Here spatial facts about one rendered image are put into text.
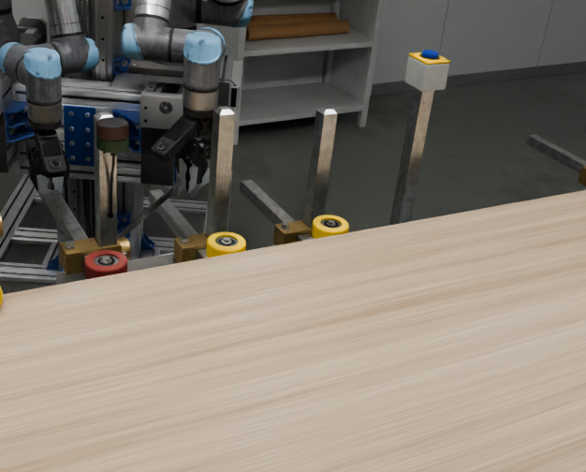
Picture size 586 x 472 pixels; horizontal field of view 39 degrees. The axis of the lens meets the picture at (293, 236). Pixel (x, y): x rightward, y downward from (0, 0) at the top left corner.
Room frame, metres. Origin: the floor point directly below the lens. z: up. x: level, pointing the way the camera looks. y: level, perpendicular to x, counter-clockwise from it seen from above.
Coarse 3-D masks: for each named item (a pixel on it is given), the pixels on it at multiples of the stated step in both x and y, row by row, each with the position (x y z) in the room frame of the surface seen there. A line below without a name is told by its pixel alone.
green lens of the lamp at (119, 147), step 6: (96, 138) 1.42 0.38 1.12; (96, 144) 1.42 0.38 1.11; (102, 144) 1.41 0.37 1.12; (108, 144) 1.40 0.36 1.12; (114, 144) 1.41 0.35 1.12; (120, 144) 1.41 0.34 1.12; (126, 144) 1.42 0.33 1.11; (102, 150) 1.41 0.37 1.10; (108, 150) 1.40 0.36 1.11; (114, 150) 1.41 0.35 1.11; (120, 150) 1.41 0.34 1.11
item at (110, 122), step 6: (102, 120) 1.44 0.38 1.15; (108, 120) 1.44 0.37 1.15; (114, 120) 1.45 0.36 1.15; (120, 120) 1.45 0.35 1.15; (102, 126) 1.41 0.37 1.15; (108, 126) 1.41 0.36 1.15; (114, 126) 1.41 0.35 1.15; (120, 126) 1.42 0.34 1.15; (126, 138) 1.43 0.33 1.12; (102, 156) 1.45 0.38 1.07; (114, 156) 1.43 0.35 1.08; (114, 162) 1.43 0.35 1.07
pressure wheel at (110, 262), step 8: (88, 256) 1.35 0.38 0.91; (96, 256) 1.36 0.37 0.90; (104, 256) 1.36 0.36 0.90; (112, 256) 1.36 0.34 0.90; (120, 256) 1.36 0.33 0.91; (88, 264) 1.32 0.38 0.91; (96, 264) 1.32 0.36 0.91; (104, 264) 1.33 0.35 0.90; (112, 264) 1.33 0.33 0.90; (120, 264) 1.33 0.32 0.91; (88, 272) 1.31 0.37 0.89; (96, 272) 1.30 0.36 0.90; (104, 272) 1.30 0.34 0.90; (112, 272) 1.31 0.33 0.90; (120, 272) 1.32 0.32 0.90
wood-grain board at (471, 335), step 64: (576, 192) 1.94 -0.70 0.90; (256, 256) 1.43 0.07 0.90; (320, 256) 1.46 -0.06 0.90; (384, 256) 1.49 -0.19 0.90; (448, 256) 1.52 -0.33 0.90; (512, 256) 1.56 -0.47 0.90; (576, 256) 1.59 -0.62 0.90; (0, 320) 1.12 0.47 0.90; (64, 320) 1.14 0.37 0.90; (128, 320) 1.16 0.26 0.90; (192, 320) 1.19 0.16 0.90; (256, 320) 1.21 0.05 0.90; (320, 320) 1.23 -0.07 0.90; (384, 320) 1.25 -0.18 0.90; (448, 320) 1.28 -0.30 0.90; (512, 320) 1.30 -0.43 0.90; (576, 320) 1.33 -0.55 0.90; (0, 384) 0.96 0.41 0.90; (64, 384) 0.98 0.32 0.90; (128, 384) 1.00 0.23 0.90; (192, 384) 1.01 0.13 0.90; (256, 384) 1.03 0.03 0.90; (320, 384) 1.05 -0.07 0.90; (384, 384) 1.07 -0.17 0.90; (448, 384) 1.09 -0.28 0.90; (512, 384) 1.11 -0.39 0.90; (576, 384) 1.13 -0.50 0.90; (0, 448) 0.83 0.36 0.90; (64, 448) 0.85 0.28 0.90; (128, 448) 0.86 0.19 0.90; (192, 448) 0.88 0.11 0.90; (256, 448) 0.89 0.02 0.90; (320, 448) 0.91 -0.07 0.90; (384, 448) 0.92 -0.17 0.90; (448, 448) 0.94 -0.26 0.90; (512, 448) 0.95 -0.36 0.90; (576, 448) 0.97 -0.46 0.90
